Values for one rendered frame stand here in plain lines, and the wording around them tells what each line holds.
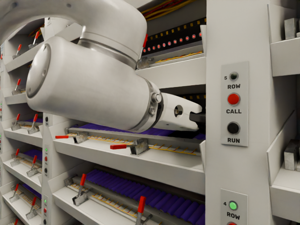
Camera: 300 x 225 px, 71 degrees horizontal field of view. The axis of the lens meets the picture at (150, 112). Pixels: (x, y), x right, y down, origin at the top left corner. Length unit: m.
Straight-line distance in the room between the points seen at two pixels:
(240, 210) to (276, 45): 0.23
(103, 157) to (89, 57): 0.37
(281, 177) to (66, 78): 0.30
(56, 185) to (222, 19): 0.75
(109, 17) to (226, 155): 0.25
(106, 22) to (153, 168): 0.30
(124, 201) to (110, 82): 0.44
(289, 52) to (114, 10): 0.23
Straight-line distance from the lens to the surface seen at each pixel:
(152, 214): 0.57
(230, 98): 0.34
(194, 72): 0.39
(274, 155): 0.34
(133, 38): 0.26
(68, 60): 0.23
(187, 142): 0.44
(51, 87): 0.22
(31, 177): 1.12
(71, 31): 0.78
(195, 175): 0.39
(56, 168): 0.87
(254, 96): 0.33
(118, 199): 0.66
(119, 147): 0.45
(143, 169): 0.47
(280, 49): 0.34
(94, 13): 0.26
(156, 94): 0.29
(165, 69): 0.42
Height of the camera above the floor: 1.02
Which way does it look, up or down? 1 degrees up
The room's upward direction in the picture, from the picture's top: 1 degrees clockwise
